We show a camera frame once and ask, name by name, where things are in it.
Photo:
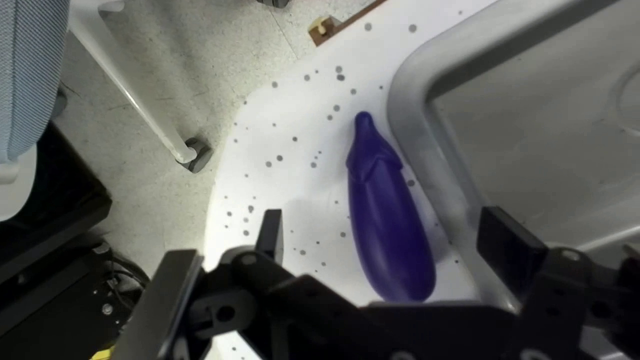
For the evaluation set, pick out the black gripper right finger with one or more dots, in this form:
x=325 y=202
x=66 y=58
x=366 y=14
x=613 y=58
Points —
x=511 y=247

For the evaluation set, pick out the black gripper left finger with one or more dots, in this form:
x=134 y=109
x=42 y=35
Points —
x=271 y=237

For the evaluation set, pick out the purple toy eggplant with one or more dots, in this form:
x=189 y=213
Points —
x=386 y=220

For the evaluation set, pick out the grey toy sink basin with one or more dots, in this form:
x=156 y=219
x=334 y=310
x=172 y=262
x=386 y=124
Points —
x=533 y=132

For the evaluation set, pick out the white metal leg with caster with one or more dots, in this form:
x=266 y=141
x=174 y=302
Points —
x=133 y=92

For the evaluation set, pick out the black equipment box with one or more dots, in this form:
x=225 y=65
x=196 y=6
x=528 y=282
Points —
x=47 y=220

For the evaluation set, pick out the light fabric office chair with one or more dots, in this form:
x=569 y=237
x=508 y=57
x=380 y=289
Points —
x=27 y=67

